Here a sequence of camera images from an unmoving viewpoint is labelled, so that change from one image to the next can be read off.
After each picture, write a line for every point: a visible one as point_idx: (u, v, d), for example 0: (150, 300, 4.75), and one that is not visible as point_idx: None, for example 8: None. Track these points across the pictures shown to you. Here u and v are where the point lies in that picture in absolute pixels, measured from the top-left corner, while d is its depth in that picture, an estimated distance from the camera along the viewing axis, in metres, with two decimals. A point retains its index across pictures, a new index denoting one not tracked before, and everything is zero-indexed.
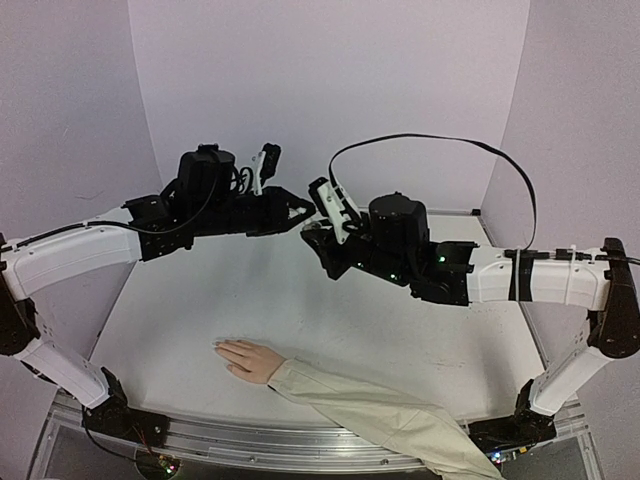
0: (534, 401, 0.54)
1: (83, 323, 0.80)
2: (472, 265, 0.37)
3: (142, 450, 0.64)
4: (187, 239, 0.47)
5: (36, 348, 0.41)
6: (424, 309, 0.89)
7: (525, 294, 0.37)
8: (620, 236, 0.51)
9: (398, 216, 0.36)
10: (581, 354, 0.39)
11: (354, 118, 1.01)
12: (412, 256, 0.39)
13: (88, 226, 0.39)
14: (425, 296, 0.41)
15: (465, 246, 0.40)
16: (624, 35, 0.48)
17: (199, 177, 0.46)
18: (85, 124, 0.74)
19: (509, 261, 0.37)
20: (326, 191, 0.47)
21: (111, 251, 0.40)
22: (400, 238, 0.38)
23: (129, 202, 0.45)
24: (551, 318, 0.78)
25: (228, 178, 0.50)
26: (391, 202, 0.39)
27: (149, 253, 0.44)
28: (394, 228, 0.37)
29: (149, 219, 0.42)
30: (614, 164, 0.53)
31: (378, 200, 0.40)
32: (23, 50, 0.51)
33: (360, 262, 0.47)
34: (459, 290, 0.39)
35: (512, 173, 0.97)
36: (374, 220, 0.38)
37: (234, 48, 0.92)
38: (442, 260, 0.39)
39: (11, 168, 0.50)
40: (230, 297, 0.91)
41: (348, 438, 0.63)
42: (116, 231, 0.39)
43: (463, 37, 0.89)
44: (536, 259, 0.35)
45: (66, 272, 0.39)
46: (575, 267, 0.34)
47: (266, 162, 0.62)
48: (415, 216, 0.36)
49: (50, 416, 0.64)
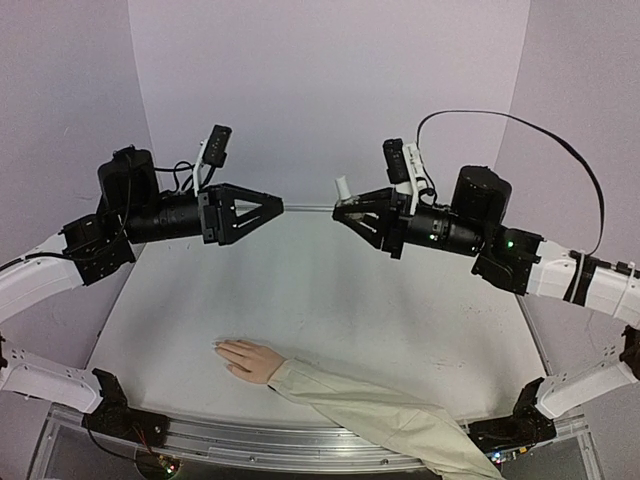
0: (542, 399, 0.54)
1: (83, 324, 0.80)
2: (539, 256, 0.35)
3: (141, 451, 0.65)
4: (128, 256, 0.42)
5: (8, 377, 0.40)
6: (424, 309, 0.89)
7: (578, 298, 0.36)
8: (623, 236, 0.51)
9: (491, 188, 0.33)
10: (607, 367, 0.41)
11: (354, 118, 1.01)
12: (488, 230, 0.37)
13: (25, 260, 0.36)
14: (481, 273, 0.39)
15: (532, 235, 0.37)
16: (626, 36, 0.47)
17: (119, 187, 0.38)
18: (84, 125, 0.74)
19: (574, 260, 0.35)
20: (410, 152, 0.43)
21: (56, 280, 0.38)
22: (481, 210, 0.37)
23: (65, 225, 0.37)
24: (552, 318, 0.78)
25: (153, 181, 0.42)
26: (483, 173, 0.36)
27: (93, 276, 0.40)
28: (480, 199, 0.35)
29: (81, 242, 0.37)
30: (614, 165, 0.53)
31: (468, 166, 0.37)
32: (23, 51, 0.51)
33: (433, 235, 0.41)
34: (521, 278, 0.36)
35: (513, 173, 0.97)
36: (462, 187, 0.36)
37: (234, 47, 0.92)
38: (510, 244, 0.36)
39: (11, 169, 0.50)
40: (231, 297, 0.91)
41: (348, 438, 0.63)
42: (52, 262, 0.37)
43: (464, 36, 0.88)
44: (598, 266, 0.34)
45: (16, 305, 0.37)
46: (632, 283, 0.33)
47: (209, 146, 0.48)
48: (504, 190, 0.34)
49: (50, 416, 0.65)
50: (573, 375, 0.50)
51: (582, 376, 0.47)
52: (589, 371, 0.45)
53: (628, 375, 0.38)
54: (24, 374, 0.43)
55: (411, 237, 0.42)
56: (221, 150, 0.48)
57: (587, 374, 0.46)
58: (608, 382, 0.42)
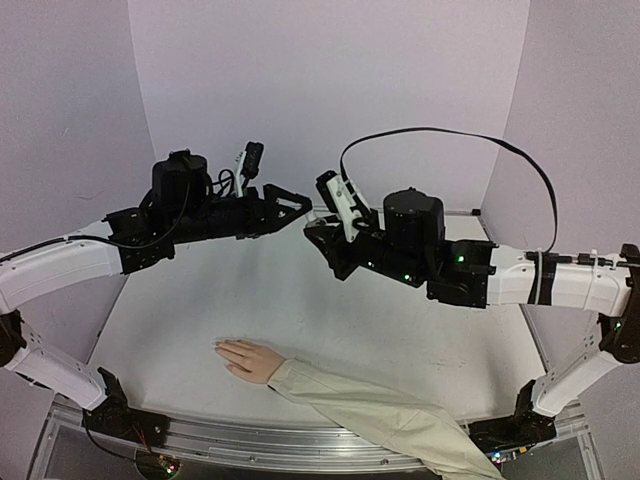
0: (537, 401, 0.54)
1: (83, 323, 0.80)
2: (494, 266, 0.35)
3: (142, 451, 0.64)
4: (169, 250, 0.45)
5: (25, 357, 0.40)
6: (424, 309, 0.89)
7: (544, 298, 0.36)
8: (622, 236, 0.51)
9: (417, 213, 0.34)
10: (590, 358, 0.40)
11: (353, 118, 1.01)
12: (430, 256, 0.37)
13: (69, 240, 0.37)
14: (438, 297, 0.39)
15: (484, 243, 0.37)
16: (626, 35, 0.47)
17: (172, 186, 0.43)
18: (84, 125, 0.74)
19: (531, 263, 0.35)
20: (337, 187, 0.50)
21: (92, 265, 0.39)
22: (417, 238, 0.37)
23: (109, 215, 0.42)
24: (551, 318, 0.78)
25: (204, 184, 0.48)
26: (408, 200, 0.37)
27: (132, 266, 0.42)
28: (411, 226, 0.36)
29: (129, 233, 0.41)
30: (614, 164, 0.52)
31: (392, 196, 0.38)
32: (23, 51, 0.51)
33: (371, 262, 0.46)
34: (479, 292, 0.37)
35: (512, 172, 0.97)
36: (390, 218, 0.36)
37: (234, 48, 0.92)
38: (462, 259, 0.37)
39: (11, 169, 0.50)
40: (229, 297, 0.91)
41: (348, 438, 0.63)
42: (97, 246, 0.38)
43: (463, 36, 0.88)
44: (558, 263, 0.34)
45: (51, 286, 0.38)
46: (598, 273, 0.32)
47: (248, 159, 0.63)
48: (434, 213, 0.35)
49: (50, 417, 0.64)
50: (560, 373, 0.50)
51: (567, 373, 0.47)
52: (574, 364, 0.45)
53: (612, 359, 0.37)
54: (25, 372, 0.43)
55: (355, 258, 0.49)
56: (256, 163, 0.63)
57: (573, 366, 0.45)
58: (595, 370, 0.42)
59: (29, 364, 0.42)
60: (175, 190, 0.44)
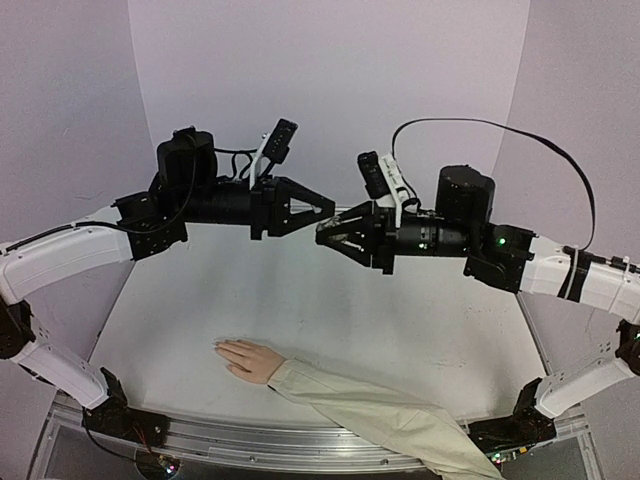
0: (540, 400, 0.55)
1: (83, 322, 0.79)
2: (533, 254, 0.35)
3: (141, 450, 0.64)
4: (182, 233, 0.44)
5: (32, 351, 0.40)
6: (424, 309, 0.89)
7: (573, 294, 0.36)
8: (622, 237, 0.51)
9: (472, 187, 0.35)
10: (604, 365, 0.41)
11: (353, 119, 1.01)
12: (476, 230, 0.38)
13: (76, 227, 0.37)
14: (474, 274, 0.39)
15: (524, 232, 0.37)
16: (625, 36, 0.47)
17: (179, 164, 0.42)
18: (85, 124, 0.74)
19: (568, 257, 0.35)
20: (388, 164, 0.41)
21: (102, 251, 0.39)
22: (466, 211, 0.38)
23: (118, 200, 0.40)
24: (552, 318, 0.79)
25: (210, 161, 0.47)
26: (463, 173, 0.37)
27: (143, 251, 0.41)
28: (463, 199, 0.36)
29: (137, 218, 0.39)
30: (614, 166, 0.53)
31: (447, 169, 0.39)
32: (23, 50, 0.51)
33: (423, 243, 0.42)
34: (514, 275, 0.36)
35: (513, 173, 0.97)
36: (444, 188, 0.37)
37: (234, 47, 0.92)
38: (503, 242, 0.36)
39: (11, 168, 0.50)
40: (230, 297, 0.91)
41: (348, 438, 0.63)
42: (104, 232, 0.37)
43: (464, 37, 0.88)
44: (593, 260, 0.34)
45: (61, 273, 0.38)
46: (628, 278, 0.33)
47: (271, 144, 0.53)
48: (488, 189, 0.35)
49: (49, 417, 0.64)
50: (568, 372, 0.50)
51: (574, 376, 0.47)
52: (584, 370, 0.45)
53: (625, 370, 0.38)
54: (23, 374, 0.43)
55: (404, 249, 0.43)
56: (281, 147, 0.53)
57: (583, 372, 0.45)
58: (605, 378, 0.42)
59: (33, 362, 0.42)
60: (182, 168, 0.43)
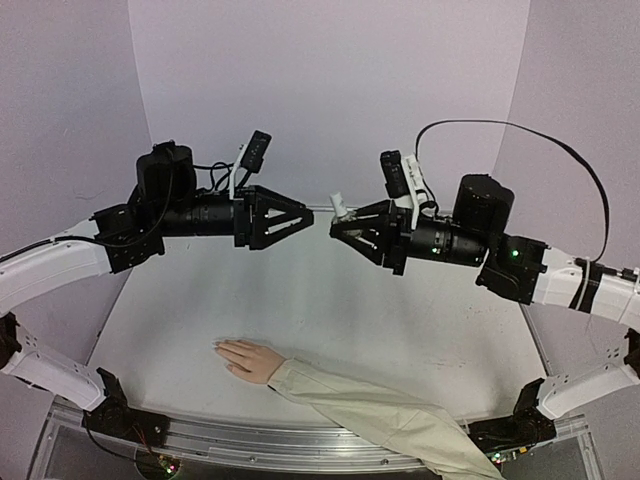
0: (543, 401, 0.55)
1: (83, 323, 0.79)
2: (545, 265, 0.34)
3: (142, 450, 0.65)
4: (159, 246, 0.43)
5: (20, 361, 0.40)
6: (424, 309, 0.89)
7: (584, 305, 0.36)
8: (623, 237, 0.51)
9: (493, 199, 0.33)
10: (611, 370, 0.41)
11: (353, 118, 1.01)
12: (493, 242, 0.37)
13: (55, 242, 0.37)
14: (487, 285, 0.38)
15: (537, 243, 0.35)
16: (626, 35, 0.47)
17: (156, 181, 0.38)
18: (84, 125, 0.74)
19: (580, 268, 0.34)
20: (411, 165, 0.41)
21: (82, 264, 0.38)
22: (485, 220, 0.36)
23: (96, 213, 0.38)
24: (553, 318, 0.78)
25: (192, 178, 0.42)
26: (485, 183, 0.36)
27: (120, 263, 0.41)
28: (481, 209, 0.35)
29: (115, 231, 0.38)
30: (614, 167, 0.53)
31: (468, 176, 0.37)
32: (23, 51, 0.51)
33: (435, 248, 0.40)
34: (526, 287, 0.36)
35: (512, 173, 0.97)
36: (463, 197, 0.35)
37: (234, 47, 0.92)
38: (516, 253, 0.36)
39: (11, 169, 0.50)
40: (230, 298, 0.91)
41: (348, 438, 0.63)
42: (82, 246, 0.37)
43: (464, 37, 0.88)
44: (604, 272, 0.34)
45: (40, 287, 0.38)
46: (638, 290, 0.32)
47: (249, 154, 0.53)
48: (508, 202, 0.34)
49: (50, 416, 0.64)
50: (575, 377, 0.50)
51: (580, 378, 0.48)
52: (592, 373, 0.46)
53: (632, 377, 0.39)
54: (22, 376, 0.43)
55: (415, 251, 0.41)
56: (258, 158, 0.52)
57: (590, 375, 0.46)
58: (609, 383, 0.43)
59: (33, 361, 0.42)
60: (160, 185, 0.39)
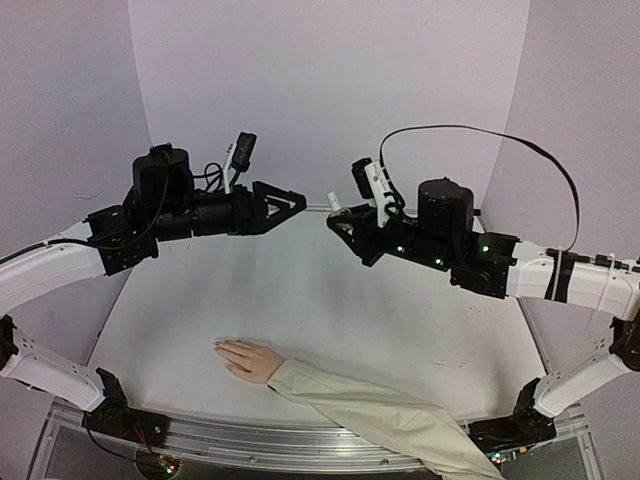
0: (539, 400, 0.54)
1: (83, 323, 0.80)
2: (515, 258, 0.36)
3: (142, 450, 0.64)
4: (153, 249, 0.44)
5: (17, 364, 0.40)
6: (424, 309, 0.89)
7: (560, 295, 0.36)
8: (621, 237, 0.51)
9: (448, 200, 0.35)
10: (599, 361, 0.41)
11: (353, 119, 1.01)
12: (457, 243, 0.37)
13: (48, 245, 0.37)
14: (461, 283, 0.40)
15: (508, 237, 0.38)
16: (625, 35, 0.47)
17: (152, 181, 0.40)
18: (85, 125, 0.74)
19: (551, 258, 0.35)
20: (374, 172, 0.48)
21: (75, 267, 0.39)
22: (447, 223, 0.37)
23: (90, 214, 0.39)
24: (552, 318, 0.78)
25: (188, 179, 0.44)
26: (442, 186, 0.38)
27: (114, 266, 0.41)
28: (441, 212, 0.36)
29: (108, 233, 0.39)
30: (615, 166, 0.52)
31: (427, 182, 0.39)
32: (23, 53, 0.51)
33: (400, 247, 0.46)
34: (498, 281, 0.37)
35: (512, 173, 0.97)
36: (422, 203, 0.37)
37: (233, 47, 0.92)
38: (486, 249, 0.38)
39: (11, 170, 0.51)
40: (230, 297, 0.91)
41: (348, 438, 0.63)
42: (76, 249, 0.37)
43: (464, 38, 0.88)
44: (576, 261, 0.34)
45: (34, 291, 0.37)
46: (612, 275, 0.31)
47: (238, 154, 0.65)
48: (466, 202, 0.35)
49: (50, 417, 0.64)
50: (567, 374, 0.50)
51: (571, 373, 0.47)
52: (581, 366, 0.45)
53: (620, 365, 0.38)
54: (22, 376, 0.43)
55: (386, 247, 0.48)
56: (246, 156, 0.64)
57: (579, 369, 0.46)
58: (599, 375, 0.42)
59: (33, 361, 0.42)
60: (155, 186, 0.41)
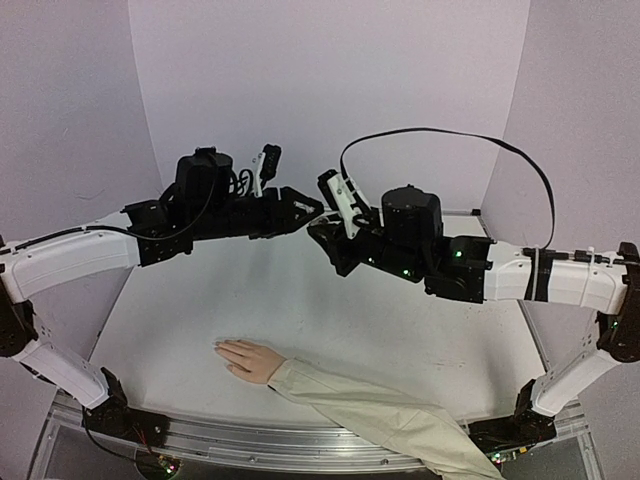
0: (537, 401, 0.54)
1: (83, 323, 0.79)
2: (491, 262, 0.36)
3: (142, 450, 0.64)
4: (186, 243, 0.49)
5: (34, 349, 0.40)
6: (423, 309, 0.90)
7: (541, 295, 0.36)
8: (620, 238, 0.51)
9: (413, 208, 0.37)
10: (587, 356, 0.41)
11: (353, 118, 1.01)
12: (426, 250, 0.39)
13: (87, 231, 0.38)
14: (439, 293, 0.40)
15: (482, 240, 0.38)
16: (625, 36, 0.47)
17: (197, 180, 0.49)
18: (84, 125, 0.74)
19: (528, 258, 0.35)
20: (337, 184, 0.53)
21: (109, 255, 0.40)
22: (414, 232, 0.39)
23: (128, 206, 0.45)
24: (551, 317, 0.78)
25: (225, 180, 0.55)
26: (406, 196, 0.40)
27: (149, 258, 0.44)
28: (408, 221, 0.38)
29: (148, 225, 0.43)
30: (615, 166, 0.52)
31: (392, 193, 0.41)
32: (23, 53, 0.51)
33: (371, 258, 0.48)
34: (476, 286, 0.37)
35: (513, 172, 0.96)
36: (388, 214, 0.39)
37: (233, 47, 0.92)
38: (459, 254, 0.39)
39: (11, 170, 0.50)
40: (229, 298, 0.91)
41: (348, 438, 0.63)
42: (115, 236, 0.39)
43: (464, 38, 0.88)
44: (554, 259, 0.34)
45: (64, 276, 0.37)
46: (593, 269, 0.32)
47: (267, 161, 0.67)
48: (430, 208, 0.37)
49: (50, 417, 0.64)
50: (559, 372, 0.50)
51: (564, 372, 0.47)
52: (572, 363, 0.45)
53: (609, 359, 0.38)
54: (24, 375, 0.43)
55: (358, 258, 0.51)
56: (275, 166, 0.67)
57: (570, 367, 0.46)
58: (594, 369, 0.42)
59: (35, 360, 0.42)
60: (199, 185, 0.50)
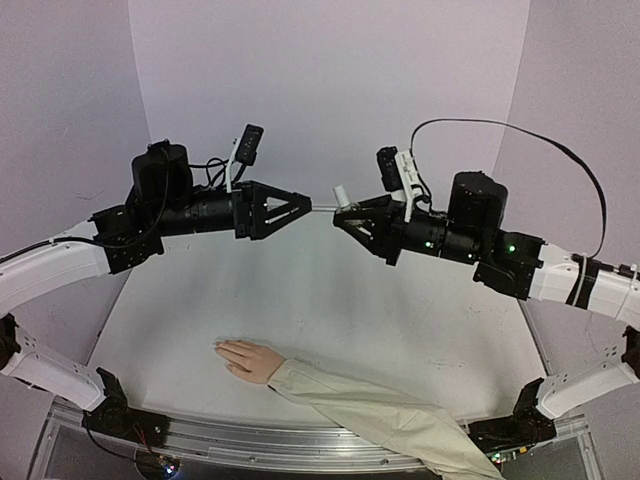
0: (542, 400, 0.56)
1: (83, 323, 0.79)
2: (542, 261, 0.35)
3: (142, 450, 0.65)
4: (157, 246, 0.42)
5: (20, 361, 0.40)
6: (424, 309, 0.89)
7: (581, 302, 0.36)
8: (623, 238, 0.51)
9: (485, 194, 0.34)
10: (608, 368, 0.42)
11: (353, 118, 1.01)
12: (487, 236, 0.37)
13: (53, 243, 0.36)
14: (484, 281, 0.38)
15: (534, 238, 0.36)
16: (624, 37, 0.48)
17: (151, 178, 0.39)
18: (84, 124, 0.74)
19: (576, 264, 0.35)
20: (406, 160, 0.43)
21: (79, 265, 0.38)
22: (479, 214, 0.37)
23: (94, 214, 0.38)
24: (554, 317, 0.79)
25: (188, 175, 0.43)
26: (480, 179, 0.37)
27: (119, 264, 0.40)
28: (475, 204, 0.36)
29: (114, 232, 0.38)
30: (615, 167, 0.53)
31: (464, 173, 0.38)
32: (23, 54, 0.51)
33: (430, 241, 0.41)
34: (523, 282, 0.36)
35: (513, 172, 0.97)
36: (457, 195, 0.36)
37: (233, 46, 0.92)
38: (512, 249, 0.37)
39: (11, 171, 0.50)
40: (230, 297, 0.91)
41: (348, 438, 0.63)
42: (81, 247, 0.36)
43: (463, 37, 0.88)
44: (600, 269, 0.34)
45: (39, 289, 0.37)
46: (635, 286, 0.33)
47: (242, 147, 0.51)
48: (500, 195, 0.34)
49: (50, 417, 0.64)
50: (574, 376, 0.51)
51: (578, 378, 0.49)
52: (588, 374, 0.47)
53: (630, 375, 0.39)
54: (23, 375, 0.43)
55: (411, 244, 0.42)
56: (251, 152, 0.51)
57: (586, 376, 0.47)
58: (611, 381, 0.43)
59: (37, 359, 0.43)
60: (155, 182, 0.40)
